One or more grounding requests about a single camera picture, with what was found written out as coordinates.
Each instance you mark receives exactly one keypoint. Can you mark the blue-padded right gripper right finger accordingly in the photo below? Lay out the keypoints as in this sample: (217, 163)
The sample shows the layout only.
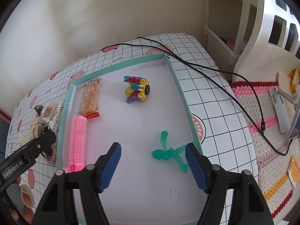
(200, 167)

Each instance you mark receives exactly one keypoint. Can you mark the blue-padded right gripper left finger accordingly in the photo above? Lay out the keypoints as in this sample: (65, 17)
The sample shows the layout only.
(106, 166)

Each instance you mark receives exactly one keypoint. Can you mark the pink hair roller clip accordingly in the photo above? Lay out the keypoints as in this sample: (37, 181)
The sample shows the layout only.
(77, 150)

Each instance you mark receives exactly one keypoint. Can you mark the wafer snack packet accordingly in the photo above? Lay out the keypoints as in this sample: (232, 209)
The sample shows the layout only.
(88, 106)

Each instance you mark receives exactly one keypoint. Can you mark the colourful plastic link toy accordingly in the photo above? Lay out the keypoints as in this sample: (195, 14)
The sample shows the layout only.
(138, 89)

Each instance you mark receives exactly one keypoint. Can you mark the left hand with taped fingers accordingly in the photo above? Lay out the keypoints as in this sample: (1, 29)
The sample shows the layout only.
(22, 198)

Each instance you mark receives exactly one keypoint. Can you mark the cream hair claw clip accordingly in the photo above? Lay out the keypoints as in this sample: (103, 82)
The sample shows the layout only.
(22, 140)

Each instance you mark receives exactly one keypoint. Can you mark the strawberry grid tablecloth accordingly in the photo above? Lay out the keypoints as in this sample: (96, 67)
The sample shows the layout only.
(220, 125)

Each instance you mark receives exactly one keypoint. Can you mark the pastel rainbow scrunchie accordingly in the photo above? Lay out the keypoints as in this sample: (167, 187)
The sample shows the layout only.
(51, 158)

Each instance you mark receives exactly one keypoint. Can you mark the teal rimmed white tray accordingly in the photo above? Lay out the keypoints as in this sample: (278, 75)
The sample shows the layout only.
(143, 190)

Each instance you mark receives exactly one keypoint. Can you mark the crochet striped blanket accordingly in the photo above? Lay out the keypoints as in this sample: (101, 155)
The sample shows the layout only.
(272, 148)

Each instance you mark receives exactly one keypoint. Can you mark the grey phone stand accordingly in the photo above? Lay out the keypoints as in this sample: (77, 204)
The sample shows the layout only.
(286, 105)

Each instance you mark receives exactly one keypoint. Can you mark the white lattice furniture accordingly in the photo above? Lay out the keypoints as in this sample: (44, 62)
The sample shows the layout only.
(273, 46)

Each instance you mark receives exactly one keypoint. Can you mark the cream wooden chair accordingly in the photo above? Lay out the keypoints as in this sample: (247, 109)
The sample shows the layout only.
(231, 28)

